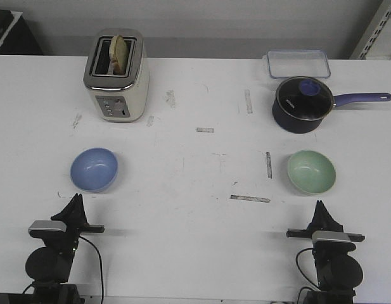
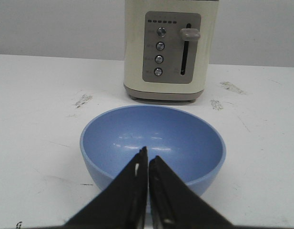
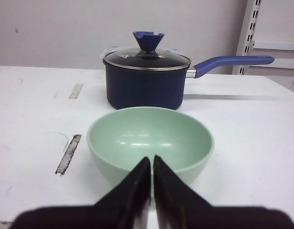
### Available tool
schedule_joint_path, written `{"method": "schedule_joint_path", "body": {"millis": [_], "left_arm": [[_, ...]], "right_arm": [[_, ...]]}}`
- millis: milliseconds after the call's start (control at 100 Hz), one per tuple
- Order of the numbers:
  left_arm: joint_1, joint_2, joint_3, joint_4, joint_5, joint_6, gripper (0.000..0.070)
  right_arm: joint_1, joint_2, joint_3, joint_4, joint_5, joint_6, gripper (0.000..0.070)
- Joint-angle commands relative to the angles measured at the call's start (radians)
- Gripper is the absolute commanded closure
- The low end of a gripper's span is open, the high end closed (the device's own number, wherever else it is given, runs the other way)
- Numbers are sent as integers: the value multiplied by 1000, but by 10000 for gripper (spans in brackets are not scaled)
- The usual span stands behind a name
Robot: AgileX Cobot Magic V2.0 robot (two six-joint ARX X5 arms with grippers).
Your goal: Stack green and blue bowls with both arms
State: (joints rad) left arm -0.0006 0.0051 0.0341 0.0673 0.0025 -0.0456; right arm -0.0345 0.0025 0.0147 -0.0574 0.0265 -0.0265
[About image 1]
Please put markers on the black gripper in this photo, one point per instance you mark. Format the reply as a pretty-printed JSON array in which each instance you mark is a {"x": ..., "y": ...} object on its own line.
[
  {"x": 72, "y": 214},
  {"x": 321, "y": 216}
]

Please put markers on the green bowl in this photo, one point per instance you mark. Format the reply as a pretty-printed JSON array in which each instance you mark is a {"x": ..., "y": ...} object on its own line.
[{"x": 311, "y": 172}]

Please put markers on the blue bowl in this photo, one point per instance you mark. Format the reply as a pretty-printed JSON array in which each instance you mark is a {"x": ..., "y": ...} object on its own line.
[{"x": 94, "y": 170}]

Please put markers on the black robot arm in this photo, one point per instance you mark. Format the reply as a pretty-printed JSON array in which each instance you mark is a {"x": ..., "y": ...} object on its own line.
[
  {"x": 337, "y": 272},
  {"x": 49, "y": 266}
]

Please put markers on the dark blue saucepan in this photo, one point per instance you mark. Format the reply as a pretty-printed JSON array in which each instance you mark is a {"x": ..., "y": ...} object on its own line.
[{"x": 297, "y": 126}]

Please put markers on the glass pot lid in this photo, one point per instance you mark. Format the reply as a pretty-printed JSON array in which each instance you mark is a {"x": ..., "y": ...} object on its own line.
[{"x": 304, "y": 98}]

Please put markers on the cream and steel toaster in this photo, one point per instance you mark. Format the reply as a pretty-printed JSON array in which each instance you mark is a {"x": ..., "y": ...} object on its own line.
[{"x": 118, "y": 98}]

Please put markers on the clear plastic food container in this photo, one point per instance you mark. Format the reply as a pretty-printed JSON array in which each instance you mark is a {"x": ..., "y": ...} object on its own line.
[{"x": 285, "y": 63}]

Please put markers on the toast slice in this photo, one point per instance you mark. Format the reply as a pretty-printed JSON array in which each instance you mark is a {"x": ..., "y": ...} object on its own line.
[{"x": 118, "y": 54}]

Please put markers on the black box in corner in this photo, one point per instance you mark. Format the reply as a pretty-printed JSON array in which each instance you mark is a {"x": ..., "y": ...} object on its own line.
[{"x": 15, "y": 36}]

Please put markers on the grey metal shelf upright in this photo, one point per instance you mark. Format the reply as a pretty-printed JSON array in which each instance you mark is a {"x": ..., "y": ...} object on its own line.
[{"x": 375, "y": 43}]

